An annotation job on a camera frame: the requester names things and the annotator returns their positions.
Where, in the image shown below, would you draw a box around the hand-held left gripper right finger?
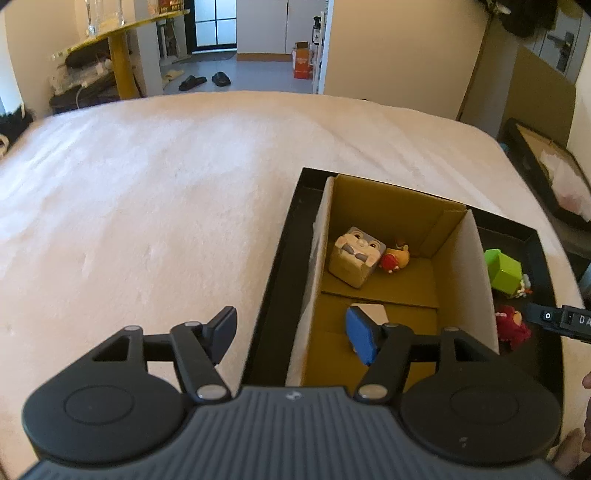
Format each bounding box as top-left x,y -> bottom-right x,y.
345,305 -> 502,406

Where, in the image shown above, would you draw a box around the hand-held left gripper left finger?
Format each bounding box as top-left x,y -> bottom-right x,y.
90,305 -> 238,406

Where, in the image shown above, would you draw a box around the pink red plush toy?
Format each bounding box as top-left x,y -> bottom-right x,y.
495,305 -> 532,352

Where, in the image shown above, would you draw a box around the bunny face cube toy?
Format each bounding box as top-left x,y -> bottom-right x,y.
329,226 -> 386,289

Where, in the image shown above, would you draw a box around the brown red figure toy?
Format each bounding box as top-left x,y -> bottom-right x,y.
379,244 -> 411,274

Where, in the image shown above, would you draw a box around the black shallow tray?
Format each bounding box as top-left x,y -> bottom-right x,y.
240,167 -> 566,416

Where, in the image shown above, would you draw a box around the person's right hand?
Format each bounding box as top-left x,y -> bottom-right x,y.
553,369 -> 591,480

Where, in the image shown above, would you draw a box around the green cube toy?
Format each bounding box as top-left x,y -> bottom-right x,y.
484,248 -> 525,295

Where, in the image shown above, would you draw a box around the white plastic bag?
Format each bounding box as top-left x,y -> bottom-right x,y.
540,150 -> 591,213

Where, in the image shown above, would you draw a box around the white bed blanket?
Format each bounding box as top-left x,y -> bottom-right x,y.
0,90 -> 585,480

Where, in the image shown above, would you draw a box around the large black floor tray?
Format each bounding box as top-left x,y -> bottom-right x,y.
501,117 -> 591,232

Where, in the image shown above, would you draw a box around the large cardboard sheet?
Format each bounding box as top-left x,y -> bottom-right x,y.
457,18 -> 578,139

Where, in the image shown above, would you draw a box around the orange cardboard box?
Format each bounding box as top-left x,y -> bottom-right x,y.
292,41 -> 315,80

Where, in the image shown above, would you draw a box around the pile of clutter under table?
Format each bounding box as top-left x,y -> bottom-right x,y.
48,46 -> 121,114

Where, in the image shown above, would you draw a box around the grey entrance door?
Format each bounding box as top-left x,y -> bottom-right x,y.
531,9 -> 591,86

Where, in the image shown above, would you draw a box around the round table with yellow leg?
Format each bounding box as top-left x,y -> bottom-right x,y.
60,9 -> 190,100

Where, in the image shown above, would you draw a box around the hanging dark clothes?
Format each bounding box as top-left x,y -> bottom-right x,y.
478,0 -> 550,38

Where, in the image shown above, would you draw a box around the glass pane door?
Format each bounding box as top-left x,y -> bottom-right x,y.
189,0 -> 238,49

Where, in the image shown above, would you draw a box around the white kitchen cabinet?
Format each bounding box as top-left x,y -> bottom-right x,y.
238,0 -> 326,58

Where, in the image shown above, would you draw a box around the large glass jar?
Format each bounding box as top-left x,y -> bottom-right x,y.
85,0 -> 125,35

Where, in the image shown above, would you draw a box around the black door handle lock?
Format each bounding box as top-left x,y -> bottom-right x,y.
547,31 -> 575,72

